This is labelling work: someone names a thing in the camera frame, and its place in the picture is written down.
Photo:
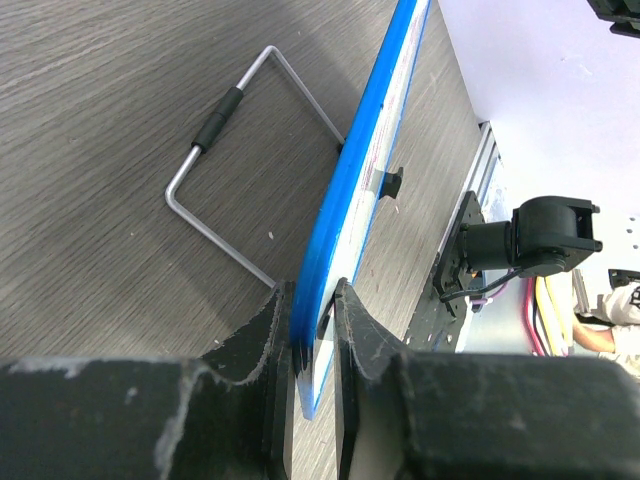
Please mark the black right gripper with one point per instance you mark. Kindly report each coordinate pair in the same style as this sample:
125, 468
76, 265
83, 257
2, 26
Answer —
624, 15

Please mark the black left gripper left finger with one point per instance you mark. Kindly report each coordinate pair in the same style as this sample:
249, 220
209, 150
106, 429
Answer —
227, 414

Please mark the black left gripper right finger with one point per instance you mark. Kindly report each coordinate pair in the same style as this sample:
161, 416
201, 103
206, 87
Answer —
407, 414

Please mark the blue framed whiteboard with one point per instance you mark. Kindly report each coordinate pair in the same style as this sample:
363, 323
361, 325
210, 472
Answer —
346, 214

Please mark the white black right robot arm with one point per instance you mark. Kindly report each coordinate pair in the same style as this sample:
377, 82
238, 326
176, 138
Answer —
562, 95

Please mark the pink framed whiteboard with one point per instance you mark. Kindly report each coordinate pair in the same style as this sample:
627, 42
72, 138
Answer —
530, 319

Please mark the yellow framed whiteboard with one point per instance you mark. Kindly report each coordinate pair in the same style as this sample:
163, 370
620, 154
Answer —
553, 296

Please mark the person in white shirt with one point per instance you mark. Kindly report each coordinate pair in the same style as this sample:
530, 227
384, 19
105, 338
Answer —
611, 330

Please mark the metal wire whiteboard stand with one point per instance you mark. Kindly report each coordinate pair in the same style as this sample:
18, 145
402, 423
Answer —
209, 132

